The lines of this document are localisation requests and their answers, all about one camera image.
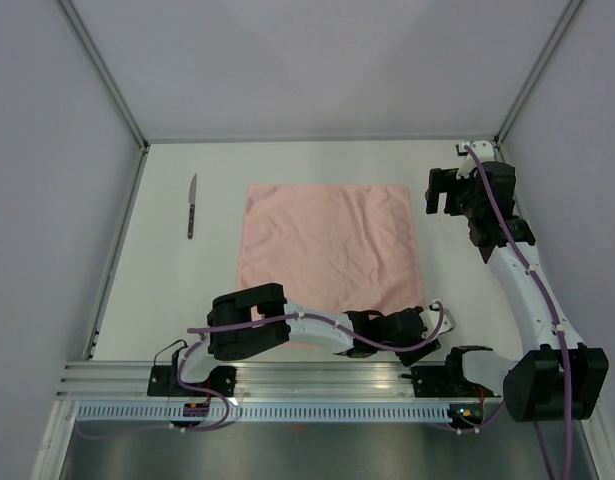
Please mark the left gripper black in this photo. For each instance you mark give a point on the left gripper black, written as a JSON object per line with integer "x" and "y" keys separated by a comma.
{"x": 408, "y": 357}

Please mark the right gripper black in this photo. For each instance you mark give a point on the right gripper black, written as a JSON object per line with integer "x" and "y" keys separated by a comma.
{"x": 444, "y": 181}

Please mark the pink cloth napkin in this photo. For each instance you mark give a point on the pink cloth napkin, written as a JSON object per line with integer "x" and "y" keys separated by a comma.
{"x": 333, "y": 248}

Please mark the steel knife black handle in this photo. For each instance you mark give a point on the steel knife black handle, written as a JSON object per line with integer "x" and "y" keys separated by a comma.
{"x": 192, "y": 206}

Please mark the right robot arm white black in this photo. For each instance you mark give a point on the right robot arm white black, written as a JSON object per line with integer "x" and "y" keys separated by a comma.
{"x": 558, "y": 375}

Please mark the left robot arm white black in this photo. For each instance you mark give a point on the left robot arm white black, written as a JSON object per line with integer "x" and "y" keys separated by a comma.
{"x": 247, "y": 323}

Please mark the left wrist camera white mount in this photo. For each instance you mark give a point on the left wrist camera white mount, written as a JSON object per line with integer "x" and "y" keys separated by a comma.
{"x": 437, "y": 318}

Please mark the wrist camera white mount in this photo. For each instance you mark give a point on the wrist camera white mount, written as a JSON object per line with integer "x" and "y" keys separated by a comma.
{"x": 481, "y": 149}
{"x": 437, "y": 318}

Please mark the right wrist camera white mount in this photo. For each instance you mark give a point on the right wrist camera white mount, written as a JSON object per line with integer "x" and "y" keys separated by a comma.
{"x": 481, "y": 149}

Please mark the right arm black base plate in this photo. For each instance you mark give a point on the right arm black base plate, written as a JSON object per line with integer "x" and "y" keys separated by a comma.
{"x": 434, "y": 382}

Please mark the right aluminium frame post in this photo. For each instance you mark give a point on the right aluminium frame post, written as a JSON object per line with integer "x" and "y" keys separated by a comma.
{"x": 556, "y": 36}

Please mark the aluminium frame post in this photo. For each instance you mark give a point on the aluminium frame post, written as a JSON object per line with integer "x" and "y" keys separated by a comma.
{"x": 556, "y": 36}
{"x": 88, "y": 45}

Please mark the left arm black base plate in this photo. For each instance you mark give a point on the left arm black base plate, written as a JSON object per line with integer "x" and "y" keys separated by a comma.
{"x": 163, "y": 382}

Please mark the white slotted cable duct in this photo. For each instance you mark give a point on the white slotted cable duct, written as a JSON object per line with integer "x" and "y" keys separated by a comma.
{"x": 266, "y": 411}

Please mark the aluminium mounting rail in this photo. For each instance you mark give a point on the aluminium mounting rail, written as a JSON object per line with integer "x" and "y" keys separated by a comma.
{"x": 293, "y": 381}

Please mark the left aluminium frame post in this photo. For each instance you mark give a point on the left aluminium frame post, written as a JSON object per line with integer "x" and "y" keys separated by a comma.
{"x": 88, "y": 45}

